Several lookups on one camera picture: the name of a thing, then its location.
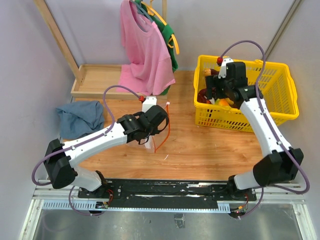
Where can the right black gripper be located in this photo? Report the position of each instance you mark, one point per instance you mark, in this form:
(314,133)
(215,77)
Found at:
(211,81)

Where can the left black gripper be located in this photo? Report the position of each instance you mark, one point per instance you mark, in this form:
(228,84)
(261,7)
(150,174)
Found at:
(155,130)

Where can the clear zip top bag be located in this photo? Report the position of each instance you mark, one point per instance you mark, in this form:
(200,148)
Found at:
(154,141)

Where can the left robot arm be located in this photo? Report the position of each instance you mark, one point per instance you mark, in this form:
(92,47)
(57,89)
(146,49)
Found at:
(63,159)

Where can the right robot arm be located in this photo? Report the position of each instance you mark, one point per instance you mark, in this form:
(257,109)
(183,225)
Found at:
(280,161)

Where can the chocolate eclair toy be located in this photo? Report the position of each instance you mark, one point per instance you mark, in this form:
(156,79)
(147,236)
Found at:
(210,72)

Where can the dark red eggplant toy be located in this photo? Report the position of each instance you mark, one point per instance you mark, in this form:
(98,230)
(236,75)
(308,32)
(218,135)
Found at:
(201,96)

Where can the white garlic toy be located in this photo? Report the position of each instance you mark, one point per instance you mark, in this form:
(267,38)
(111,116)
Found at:
(212,101)

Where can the orange pumpkin toy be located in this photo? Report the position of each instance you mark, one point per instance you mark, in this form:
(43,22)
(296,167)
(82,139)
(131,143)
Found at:
(224,102)

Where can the pink t-shirt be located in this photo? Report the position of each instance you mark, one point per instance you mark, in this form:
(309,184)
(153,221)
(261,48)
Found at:
(149,70)

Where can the blue crumpled cloth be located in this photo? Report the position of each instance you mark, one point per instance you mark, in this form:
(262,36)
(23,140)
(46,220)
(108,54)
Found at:
(80,118)

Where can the wooden tray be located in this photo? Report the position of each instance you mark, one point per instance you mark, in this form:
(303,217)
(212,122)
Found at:
(95,78)

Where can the green t-shirt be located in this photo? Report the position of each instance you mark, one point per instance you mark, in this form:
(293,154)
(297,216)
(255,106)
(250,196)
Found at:
(167,32)

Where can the yellow plastic basket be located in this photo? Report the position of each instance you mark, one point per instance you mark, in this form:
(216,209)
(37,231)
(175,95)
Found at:
(276,84)

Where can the yellow clothes hanger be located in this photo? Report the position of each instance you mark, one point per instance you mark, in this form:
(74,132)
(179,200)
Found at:
(163,18)

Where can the grey clothes hanger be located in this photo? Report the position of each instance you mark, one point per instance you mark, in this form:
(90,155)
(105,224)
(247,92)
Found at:
(141,17)

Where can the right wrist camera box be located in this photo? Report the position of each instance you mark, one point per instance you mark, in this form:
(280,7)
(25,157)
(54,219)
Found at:
(222,63)

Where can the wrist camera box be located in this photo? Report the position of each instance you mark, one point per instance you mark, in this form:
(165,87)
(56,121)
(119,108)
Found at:
(147,102)
(222,63)

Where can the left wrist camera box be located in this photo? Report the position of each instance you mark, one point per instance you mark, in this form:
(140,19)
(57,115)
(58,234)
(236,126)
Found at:
(147,102)

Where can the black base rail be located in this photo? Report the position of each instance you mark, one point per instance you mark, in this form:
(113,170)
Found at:
(167,195)

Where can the wooden rack post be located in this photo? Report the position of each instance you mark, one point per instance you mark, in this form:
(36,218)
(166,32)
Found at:
(60,41)

